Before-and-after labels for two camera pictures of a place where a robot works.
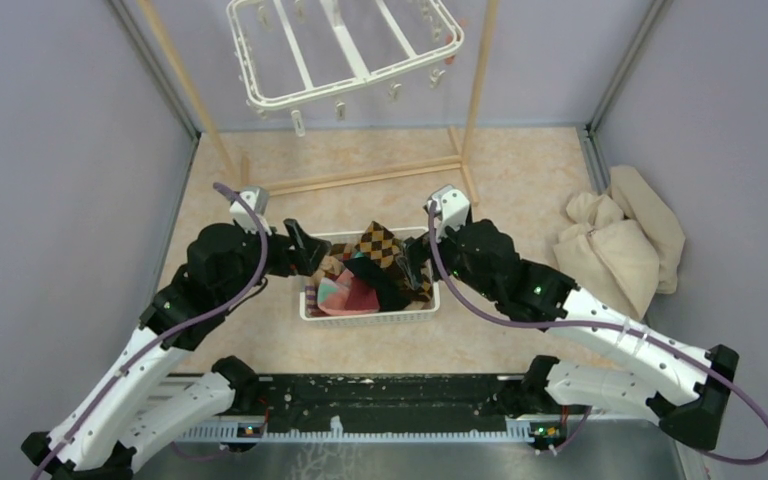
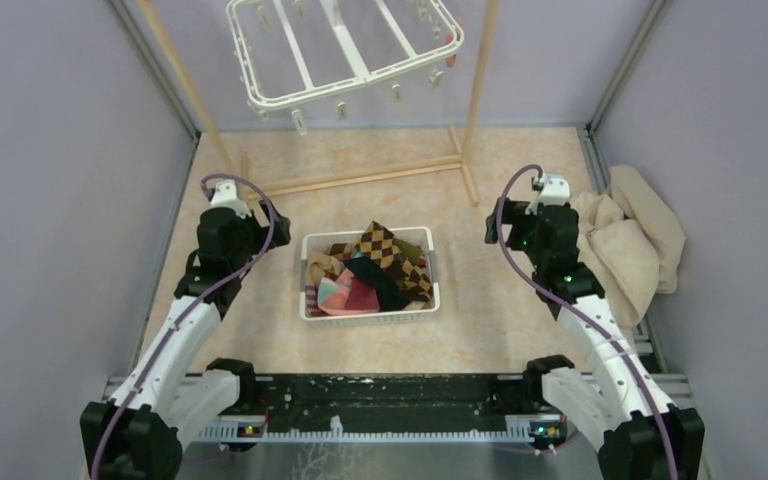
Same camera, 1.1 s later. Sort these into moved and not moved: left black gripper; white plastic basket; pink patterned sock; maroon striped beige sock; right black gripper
Moved: left black gripper; right black gripper
Not moved: maroon striped beige sock; white plastic basket; pink patterned sock
